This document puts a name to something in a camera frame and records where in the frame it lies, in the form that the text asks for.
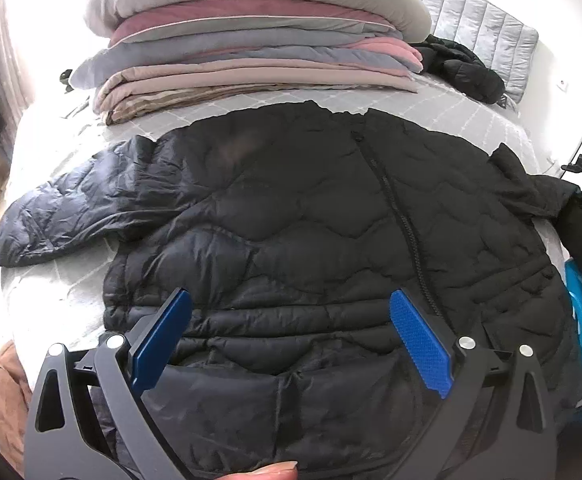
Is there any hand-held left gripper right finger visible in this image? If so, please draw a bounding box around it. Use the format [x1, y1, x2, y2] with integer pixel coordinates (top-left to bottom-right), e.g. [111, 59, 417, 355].
[388, 287, 557, 480]

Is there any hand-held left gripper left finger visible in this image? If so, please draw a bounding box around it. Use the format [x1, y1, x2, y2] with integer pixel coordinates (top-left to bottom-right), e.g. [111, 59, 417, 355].
[23, 287, 194, 480]

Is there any large black quilted puffer jacket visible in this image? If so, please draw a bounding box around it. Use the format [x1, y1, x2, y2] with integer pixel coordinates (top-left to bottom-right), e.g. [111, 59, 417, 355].
[0, 100, 582, 478]

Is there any person's left hand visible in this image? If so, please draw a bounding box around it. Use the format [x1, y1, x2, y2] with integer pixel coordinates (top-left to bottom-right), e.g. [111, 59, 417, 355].
[231, 461, 300, 480]

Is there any small black puffer jacket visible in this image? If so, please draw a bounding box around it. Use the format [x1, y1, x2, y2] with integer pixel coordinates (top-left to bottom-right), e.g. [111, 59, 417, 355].
[411, 34, 506, 106]

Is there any brown cloth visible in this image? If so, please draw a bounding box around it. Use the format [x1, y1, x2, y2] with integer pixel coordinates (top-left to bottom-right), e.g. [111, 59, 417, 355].
[0, 340, 34, 476]

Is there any grey quilted headboard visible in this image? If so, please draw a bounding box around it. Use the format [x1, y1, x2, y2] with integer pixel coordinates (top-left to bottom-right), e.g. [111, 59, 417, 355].
[388, 0, 540, 104]

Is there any pink folded blanket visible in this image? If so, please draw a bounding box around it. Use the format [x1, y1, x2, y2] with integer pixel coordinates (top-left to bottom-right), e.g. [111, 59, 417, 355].
[321, 35, 425, 74]

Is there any beige folded blanket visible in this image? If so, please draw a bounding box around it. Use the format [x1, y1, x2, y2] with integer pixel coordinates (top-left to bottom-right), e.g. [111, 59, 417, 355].
[93, 57, 419, 127]

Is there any grey folded blanket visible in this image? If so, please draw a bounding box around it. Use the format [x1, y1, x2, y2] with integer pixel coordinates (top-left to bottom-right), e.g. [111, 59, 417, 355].
[68, 25, 407, 89]

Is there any maroon folded blanket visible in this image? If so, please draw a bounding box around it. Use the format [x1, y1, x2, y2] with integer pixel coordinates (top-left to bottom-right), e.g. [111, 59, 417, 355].
[108, 0, 392, 47]

